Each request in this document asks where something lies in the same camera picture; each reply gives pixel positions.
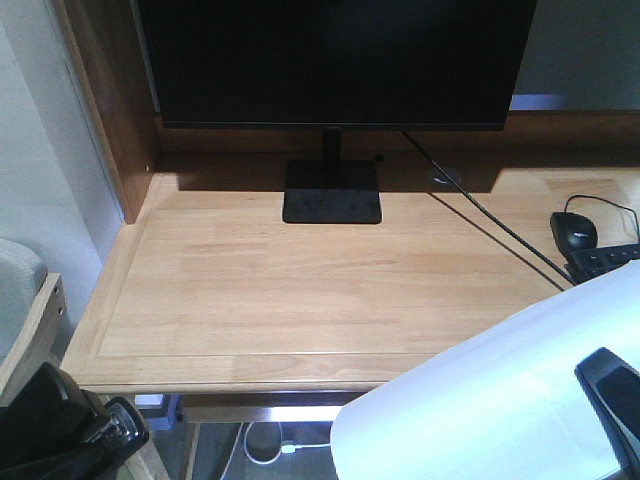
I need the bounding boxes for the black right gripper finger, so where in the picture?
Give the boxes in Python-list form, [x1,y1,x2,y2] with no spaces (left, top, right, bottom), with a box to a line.
[574,347,639,479]

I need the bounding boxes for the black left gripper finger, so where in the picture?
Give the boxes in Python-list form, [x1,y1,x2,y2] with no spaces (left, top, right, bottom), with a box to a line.
[1,362,103,479]

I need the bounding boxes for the black stapler with orange button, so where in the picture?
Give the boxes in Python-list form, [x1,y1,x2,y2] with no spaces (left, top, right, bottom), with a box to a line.
[1,397,149,479]

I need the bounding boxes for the white paper sheets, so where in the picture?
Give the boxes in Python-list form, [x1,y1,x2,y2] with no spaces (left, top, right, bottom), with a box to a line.
[330,262,639,479]

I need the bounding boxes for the wooden desk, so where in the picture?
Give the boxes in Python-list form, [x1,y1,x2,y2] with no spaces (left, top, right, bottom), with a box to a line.
[51,0,640,480]

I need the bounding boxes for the wooden chair grey cushion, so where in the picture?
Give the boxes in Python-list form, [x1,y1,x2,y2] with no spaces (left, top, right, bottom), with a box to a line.
[1,239,66,407]

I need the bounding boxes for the black keyboard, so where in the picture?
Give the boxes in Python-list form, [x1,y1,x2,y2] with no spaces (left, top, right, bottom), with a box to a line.
[566,243,639,283]

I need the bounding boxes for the black computer mouse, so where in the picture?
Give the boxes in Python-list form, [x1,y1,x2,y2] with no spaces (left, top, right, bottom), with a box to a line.
[550,211,598,255]

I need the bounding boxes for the black computer monitor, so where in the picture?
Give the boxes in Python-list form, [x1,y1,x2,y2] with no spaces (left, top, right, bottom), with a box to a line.
[138,1,536,224]

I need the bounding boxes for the grey floor cable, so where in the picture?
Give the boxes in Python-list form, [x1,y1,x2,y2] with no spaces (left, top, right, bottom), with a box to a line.
[242,422,333,466]

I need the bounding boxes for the black monitor cable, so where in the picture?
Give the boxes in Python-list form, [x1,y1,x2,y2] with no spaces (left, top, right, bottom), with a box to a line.
[399,129,574,289]

